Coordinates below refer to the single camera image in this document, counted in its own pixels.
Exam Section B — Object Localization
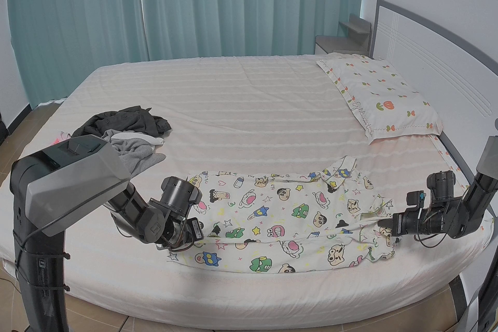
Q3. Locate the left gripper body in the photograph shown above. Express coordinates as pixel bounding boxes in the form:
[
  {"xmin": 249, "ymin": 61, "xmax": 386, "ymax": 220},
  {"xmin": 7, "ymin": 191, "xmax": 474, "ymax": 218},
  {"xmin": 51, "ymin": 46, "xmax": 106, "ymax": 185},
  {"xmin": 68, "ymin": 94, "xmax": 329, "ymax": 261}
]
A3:
[{"xmin": 180, "ymin": 217, "xmax": 205, "ymax": 247}]

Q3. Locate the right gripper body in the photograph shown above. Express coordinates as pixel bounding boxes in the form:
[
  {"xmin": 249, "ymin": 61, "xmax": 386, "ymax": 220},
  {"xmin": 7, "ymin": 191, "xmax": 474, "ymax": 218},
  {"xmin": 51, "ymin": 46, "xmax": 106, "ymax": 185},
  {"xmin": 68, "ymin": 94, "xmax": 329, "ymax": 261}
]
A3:
[{"xmin": 391, "ymin": 211, "xmax": 423, "ymax": 237}]

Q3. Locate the white printed pyjama top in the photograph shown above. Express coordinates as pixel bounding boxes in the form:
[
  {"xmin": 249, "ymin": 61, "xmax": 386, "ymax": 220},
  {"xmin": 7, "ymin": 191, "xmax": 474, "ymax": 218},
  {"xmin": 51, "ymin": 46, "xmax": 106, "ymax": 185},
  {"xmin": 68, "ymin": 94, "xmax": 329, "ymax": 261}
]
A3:
[{"xmin": 167, "ymin": 155, "xmax": 403, "ymax": 274}]

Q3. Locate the bed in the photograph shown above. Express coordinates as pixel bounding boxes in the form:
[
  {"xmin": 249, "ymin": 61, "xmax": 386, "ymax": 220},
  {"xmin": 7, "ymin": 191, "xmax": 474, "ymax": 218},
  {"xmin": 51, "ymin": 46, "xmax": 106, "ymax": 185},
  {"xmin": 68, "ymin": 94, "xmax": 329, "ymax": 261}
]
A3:
[{"xmin": 0, "ymin": 0, "xmax": 498, "ymax": 323}]

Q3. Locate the grey garment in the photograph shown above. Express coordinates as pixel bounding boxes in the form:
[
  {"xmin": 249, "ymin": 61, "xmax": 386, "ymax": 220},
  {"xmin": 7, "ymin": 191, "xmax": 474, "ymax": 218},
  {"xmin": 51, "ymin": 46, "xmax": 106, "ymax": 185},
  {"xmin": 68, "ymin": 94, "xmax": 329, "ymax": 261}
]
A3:
[{"xmin": 102, "ymin": 129, "xmax": 167, "ymax": 178}]

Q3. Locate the white printed pillow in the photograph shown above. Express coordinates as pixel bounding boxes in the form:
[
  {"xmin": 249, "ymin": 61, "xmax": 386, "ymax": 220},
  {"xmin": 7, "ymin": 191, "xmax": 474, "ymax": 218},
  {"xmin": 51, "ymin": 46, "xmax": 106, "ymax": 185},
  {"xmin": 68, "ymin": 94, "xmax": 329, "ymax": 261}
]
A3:
[{"xmin": 316, "ymin": 52, "xmax": 444, "ymax": 146}]

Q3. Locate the black garment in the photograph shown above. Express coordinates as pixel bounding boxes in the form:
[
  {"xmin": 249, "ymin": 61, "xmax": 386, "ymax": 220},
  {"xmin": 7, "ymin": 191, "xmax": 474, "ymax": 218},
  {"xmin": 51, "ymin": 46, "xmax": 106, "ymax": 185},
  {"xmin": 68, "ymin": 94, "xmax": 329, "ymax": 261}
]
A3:
[{"xmin": 72, "ymin": 106, "xmax": 172, "ymax": 138}]

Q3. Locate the grey bedside table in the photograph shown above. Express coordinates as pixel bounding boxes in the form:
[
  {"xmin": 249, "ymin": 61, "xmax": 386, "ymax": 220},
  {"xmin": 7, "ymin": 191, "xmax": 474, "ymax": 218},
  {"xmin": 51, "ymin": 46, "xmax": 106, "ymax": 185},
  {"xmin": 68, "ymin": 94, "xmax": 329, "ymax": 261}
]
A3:
[{"xmin": 314, "ymin": 13, "xmax": 372, "ymax": 59}]

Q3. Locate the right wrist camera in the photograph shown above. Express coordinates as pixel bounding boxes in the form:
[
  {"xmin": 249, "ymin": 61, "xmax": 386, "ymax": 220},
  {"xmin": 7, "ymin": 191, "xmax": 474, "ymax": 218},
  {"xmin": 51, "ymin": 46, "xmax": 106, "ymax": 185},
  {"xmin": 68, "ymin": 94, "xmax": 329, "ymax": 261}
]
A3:
[{"xmin": 406, "ymin": 190, "xmax": 425, "ymax": 208}]

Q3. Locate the black cable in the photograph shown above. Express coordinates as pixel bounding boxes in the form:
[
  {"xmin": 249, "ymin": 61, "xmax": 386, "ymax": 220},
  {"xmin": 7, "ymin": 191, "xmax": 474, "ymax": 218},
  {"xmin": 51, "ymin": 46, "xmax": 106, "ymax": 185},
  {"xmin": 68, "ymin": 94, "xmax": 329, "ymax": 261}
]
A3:
[{"xmin": 414, "ymin": 229, "xmax": 444, "ymax": 248}]

